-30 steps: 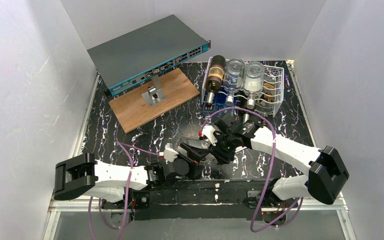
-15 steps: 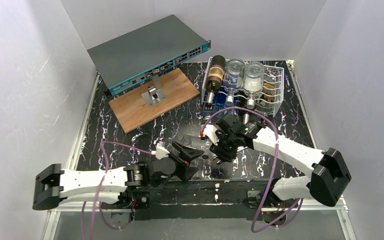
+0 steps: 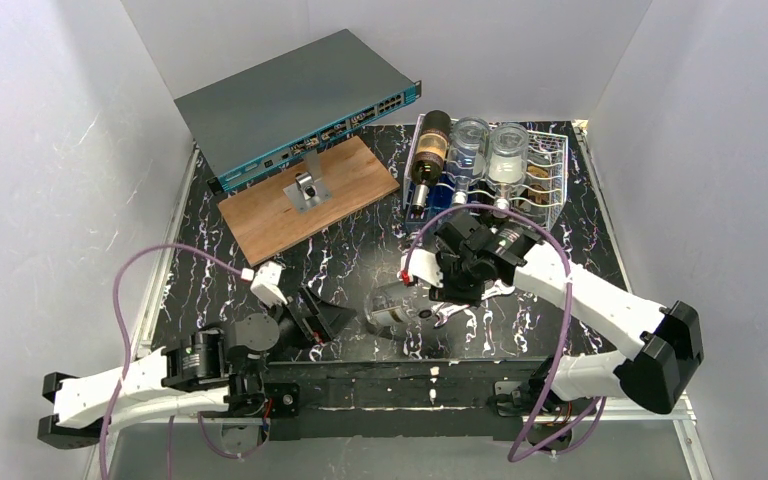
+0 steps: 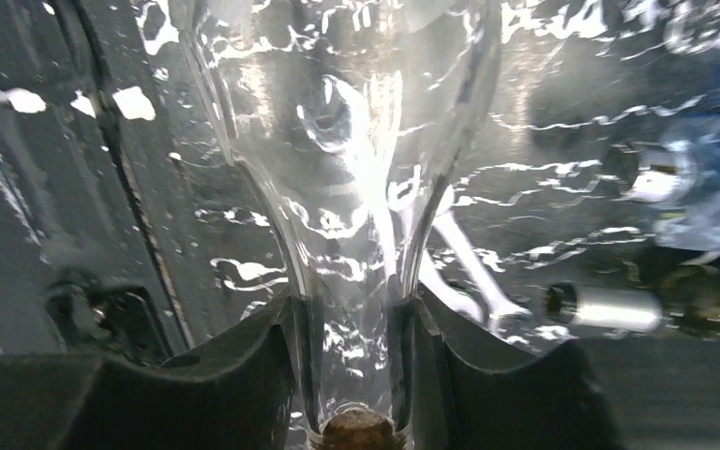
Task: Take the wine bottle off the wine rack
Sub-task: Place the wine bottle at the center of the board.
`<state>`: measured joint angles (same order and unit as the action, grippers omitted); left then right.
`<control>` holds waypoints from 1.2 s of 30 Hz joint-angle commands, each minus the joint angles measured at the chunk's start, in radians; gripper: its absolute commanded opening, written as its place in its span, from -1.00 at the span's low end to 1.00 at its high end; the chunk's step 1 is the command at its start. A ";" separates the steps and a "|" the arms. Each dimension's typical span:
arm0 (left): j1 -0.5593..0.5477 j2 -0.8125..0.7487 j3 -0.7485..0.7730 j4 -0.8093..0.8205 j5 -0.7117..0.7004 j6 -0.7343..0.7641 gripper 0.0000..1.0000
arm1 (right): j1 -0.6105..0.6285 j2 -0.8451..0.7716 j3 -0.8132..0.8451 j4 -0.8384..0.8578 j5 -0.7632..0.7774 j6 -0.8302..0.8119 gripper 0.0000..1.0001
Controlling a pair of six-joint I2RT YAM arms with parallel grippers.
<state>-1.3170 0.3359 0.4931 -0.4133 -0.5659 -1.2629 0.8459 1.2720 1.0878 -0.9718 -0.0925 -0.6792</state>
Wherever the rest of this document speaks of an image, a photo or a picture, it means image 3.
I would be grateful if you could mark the large silver wrench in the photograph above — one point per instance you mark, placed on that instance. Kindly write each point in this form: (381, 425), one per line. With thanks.
(442, 313)

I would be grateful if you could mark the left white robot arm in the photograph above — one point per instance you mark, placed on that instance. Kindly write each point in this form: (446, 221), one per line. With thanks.
(221, 370)

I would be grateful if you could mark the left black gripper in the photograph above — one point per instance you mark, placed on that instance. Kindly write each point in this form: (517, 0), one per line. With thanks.
(306, 317)

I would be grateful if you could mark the silver metal stand bracket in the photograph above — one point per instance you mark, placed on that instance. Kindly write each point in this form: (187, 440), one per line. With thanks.
(308, 189)

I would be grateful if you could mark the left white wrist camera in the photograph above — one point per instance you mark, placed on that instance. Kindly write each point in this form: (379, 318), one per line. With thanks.
(265, 284)

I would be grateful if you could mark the black base frame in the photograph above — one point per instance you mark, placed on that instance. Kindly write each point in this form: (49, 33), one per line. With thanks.
(386, 399)

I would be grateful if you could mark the grey network switch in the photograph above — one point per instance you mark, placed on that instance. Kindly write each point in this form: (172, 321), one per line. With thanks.
(250, 124)

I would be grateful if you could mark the small silver wrench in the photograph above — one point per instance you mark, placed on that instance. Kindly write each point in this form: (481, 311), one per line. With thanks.
(498, 288)

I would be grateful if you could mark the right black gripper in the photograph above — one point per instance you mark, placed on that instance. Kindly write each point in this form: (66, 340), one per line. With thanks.
(454, 266)

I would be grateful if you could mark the white wire wine rack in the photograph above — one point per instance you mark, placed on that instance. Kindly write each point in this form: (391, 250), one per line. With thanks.
(544, 148)

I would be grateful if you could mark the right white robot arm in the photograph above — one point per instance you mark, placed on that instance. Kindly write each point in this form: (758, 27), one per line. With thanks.
(657, 349)

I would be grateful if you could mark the clear bottle white cap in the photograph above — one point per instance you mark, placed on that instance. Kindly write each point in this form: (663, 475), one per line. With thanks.
(505, 171)

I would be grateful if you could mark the wooden board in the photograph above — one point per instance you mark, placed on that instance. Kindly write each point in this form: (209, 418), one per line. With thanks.
(282, 211)

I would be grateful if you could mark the dark wine bottle gold label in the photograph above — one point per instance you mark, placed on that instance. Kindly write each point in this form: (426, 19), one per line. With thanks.
(432, 149)

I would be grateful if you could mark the clear liquor bottle black cap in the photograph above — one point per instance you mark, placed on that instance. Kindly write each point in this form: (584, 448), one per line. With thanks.
(392, 310)

